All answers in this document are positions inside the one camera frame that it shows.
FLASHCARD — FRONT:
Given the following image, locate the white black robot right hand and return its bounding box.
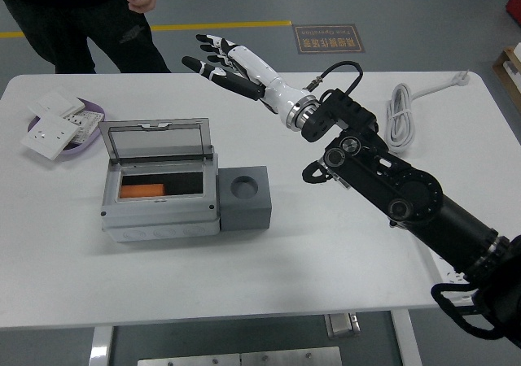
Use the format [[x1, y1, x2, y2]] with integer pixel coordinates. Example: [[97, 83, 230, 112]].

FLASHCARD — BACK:
[[181, 33, 317, 129]]

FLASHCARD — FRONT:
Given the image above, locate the orange cylinder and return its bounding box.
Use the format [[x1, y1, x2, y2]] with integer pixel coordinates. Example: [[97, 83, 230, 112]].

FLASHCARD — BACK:
[[119, 183, 167, 199]]

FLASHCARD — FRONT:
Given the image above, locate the grey electrical box clear lid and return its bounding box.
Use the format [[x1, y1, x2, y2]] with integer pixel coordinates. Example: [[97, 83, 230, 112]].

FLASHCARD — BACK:
[[99, 117, 223, 243]]

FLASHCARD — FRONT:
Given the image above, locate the grey cube with round hole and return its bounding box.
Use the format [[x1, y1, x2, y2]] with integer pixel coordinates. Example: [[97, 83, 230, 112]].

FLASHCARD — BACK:
[[218, 165, 273, 232]]

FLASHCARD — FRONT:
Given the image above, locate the person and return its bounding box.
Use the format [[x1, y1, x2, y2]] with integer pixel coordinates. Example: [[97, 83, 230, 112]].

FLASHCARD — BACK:
[[0, 0, 172, 74]]

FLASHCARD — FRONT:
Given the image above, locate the brown floor sign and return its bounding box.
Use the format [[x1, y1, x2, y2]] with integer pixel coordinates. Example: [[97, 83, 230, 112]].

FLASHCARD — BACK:
[[293, 24, 366, 55]]

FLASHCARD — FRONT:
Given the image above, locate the purple oval tray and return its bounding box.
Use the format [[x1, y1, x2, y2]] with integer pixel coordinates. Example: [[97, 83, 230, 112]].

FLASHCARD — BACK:
[[27, 97, 107, 162]]

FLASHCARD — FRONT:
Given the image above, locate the white multi-hole socket panel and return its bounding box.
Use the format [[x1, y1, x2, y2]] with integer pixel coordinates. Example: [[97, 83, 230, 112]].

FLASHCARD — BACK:
[[60, 110, 105, 146]]

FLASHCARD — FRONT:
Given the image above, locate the wooden crate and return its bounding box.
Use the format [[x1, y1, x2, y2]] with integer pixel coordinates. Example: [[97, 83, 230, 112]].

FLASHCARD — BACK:
[[492, 42, 521, 113]]

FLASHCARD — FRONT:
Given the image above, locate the white wall switch panel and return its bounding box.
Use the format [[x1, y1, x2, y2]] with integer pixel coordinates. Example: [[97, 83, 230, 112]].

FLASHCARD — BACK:
[[27, 89, 86, 118]]

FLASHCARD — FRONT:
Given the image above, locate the white power strip with cord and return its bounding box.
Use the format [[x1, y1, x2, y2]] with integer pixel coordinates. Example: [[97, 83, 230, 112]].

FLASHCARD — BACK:
[[384, 69, 472, 302]]

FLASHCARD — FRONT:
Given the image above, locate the white wall socket panel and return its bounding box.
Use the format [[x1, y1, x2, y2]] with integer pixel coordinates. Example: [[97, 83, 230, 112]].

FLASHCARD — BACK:
[[20, 111, 81, 162]]

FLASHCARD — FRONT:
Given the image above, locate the grey metal base plate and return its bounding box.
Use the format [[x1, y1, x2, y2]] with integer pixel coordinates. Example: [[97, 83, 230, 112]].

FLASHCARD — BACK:
[[137, 346, 344, 366]]

